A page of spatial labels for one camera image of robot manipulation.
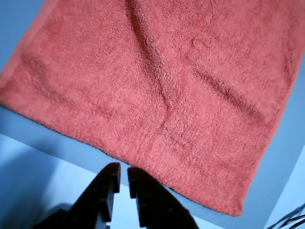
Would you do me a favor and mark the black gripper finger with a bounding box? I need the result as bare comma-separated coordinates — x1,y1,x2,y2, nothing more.
32,162,122,229
127,166,200,229

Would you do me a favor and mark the grey table mat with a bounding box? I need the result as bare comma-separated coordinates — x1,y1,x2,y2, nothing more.
0,0,305,226

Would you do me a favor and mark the orange terry towel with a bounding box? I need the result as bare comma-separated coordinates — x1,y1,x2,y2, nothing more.
0,0,305,217

